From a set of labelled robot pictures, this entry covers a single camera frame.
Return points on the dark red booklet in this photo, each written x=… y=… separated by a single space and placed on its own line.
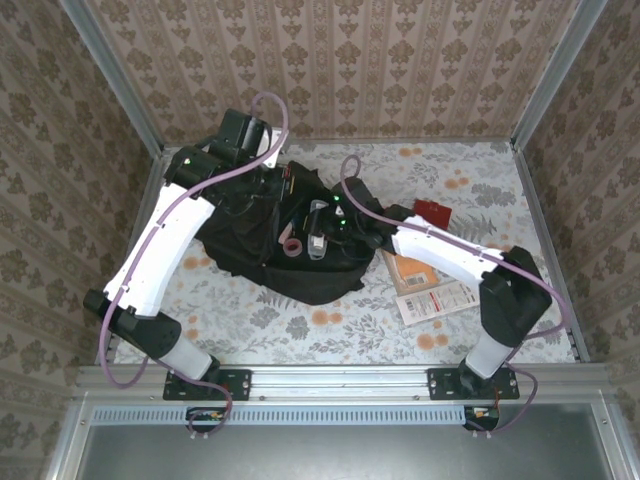
x=432 y=212

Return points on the pink eraser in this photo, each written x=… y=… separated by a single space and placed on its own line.
x=287 y=231

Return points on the grey metal panel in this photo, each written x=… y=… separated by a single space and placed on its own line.
x=325 y=455

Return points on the aluminium corner post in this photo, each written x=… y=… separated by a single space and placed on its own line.
x=556 y=75
x=115 y=80

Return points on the aluminium back rail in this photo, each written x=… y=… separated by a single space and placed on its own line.
x=400 y=140

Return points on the white book with red stripe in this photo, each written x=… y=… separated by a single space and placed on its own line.
x=435 y=305

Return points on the white floral tablecloth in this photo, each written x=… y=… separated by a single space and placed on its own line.
x=350 y=330

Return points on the clear plastic tube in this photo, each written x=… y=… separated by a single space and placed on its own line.
x=318 y=247

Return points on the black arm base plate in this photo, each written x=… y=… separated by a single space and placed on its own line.
x=240 y=385
x=440 y=384

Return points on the aluminium front rail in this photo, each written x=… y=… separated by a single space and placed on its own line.
x=340 y=382

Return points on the orange book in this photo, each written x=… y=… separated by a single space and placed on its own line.
x=415 y=272

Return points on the pink tape roll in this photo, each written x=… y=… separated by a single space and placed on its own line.
x=286 y=247

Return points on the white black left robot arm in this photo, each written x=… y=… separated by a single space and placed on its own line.
x=160 y=250

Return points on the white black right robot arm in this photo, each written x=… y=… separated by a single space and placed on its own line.
x=440 y=250

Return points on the black backpack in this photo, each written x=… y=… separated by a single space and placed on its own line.
x=250 y=250

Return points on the small black controller board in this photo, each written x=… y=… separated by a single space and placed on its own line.
x=205 y=417
x=482 y=417

